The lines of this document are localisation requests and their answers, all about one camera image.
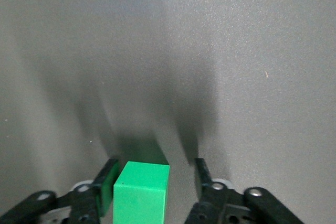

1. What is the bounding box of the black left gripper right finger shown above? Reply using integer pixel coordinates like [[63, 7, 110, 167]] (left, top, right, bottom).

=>
[[183, 158, 305, 224]]

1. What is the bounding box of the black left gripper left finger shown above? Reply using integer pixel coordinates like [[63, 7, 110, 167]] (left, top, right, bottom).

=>
[[0, 158, 120, 224]]

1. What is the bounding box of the small green cube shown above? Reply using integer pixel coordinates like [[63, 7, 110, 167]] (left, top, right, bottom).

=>
[[112, 161, 171, 224]]

